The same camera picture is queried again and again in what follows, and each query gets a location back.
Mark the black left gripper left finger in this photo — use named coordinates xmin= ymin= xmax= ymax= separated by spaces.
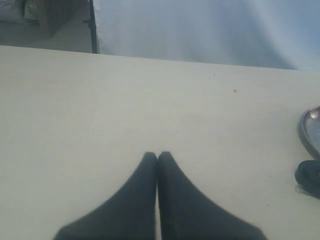
xmin=55 ymin=152 xmax=157 ymax=240

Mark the white sack in background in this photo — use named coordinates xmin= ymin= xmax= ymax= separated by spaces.
xmin=0 ymin=0 xmax=39 ymax=25

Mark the round black flag base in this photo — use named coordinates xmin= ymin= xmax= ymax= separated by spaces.
xmin=294 ymin=160 xmax=320 ymax=199

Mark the white backdrop cloth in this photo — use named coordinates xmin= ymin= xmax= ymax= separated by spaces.
xmin=93 ymin=0 xmax=320 ymax=71

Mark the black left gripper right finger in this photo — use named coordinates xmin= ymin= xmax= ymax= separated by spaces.
xmin=157 ymin=151 xmax=266 ymax=240

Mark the round steel plate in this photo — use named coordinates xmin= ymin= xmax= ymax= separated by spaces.
xmin=297 ymin=106 xmax=320 ymax=160

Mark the black backdrop stand pole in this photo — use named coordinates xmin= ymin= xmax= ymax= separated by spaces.
xmin=82 ymin=0 xmax=98 ymax=54

